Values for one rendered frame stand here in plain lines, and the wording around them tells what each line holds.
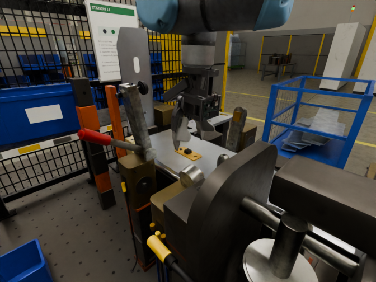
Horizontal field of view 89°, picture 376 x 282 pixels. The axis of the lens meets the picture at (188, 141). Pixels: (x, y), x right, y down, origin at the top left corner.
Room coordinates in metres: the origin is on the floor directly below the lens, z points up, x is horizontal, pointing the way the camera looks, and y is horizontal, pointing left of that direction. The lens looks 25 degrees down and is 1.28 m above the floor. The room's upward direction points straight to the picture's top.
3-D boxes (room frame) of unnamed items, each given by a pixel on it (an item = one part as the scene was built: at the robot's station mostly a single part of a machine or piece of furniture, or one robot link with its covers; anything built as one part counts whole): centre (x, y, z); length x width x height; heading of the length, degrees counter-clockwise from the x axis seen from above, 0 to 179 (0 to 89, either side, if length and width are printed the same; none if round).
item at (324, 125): (2.23, -1.57, 0.48); 1.20 x 0.80 x 0.95; 138
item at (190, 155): (0.49, 0.00, 1.01); 0.08 x 0.04 x 0.01; 44
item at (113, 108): (0.46, 0.18, 0.95); 0.03 x 0.01 x 0.50; 44
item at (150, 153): (0.38, 0.08, 1.06); 0.03 x 0.01 x 0.03; 134
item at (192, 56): (0.47, -0.02, 1.26); 0.08 x 0.08 x 0.05
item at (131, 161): (0.37, 0.13, 0.87); 0.10 x 0.07 x 0.35; 134
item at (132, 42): (0.69, 0.18, 1.17); 0.12 x 0.01 x 0.34; 134
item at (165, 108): (0.78, 0.10, 0.88); 0.08 x 0.08 x 0.36; 44
